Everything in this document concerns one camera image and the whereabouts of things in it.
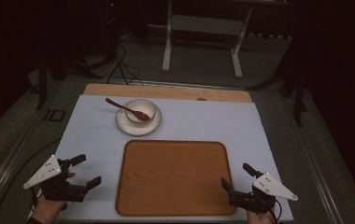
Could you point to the brown wooden tray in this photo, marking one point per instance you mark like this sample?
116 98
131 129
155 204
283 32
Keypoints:
174 177

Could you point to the white metal stand frame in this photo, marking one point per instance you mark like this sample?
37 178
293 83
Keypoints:
167 46

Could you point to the white saucer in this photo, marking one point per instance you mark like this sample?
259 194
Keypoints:
135 128

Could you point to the white bowl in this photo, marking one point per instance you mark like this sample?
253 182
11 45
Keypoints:
142 109

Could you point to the person's left hand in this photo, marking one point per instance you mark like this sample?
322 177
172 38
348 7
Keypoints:
48 209

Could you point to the black tripod stand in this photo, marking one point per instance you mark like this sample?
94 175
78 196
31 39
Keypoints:
298 93
43 77

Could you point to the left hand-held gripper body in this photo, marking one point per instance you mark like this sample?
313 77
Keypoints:
51 183

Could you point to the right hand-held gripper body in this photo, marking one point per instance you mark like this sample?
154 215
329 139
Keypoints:
261 194

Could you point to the pale blue table mat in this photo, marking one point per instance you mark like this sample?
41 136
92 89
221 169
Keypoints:
97 130

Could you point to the person's right hand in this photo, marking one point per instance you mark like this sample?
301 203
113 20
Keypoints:
259 217

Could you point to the dark device with red light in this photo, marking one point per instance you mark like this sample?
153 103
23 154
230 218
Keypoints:
111 18

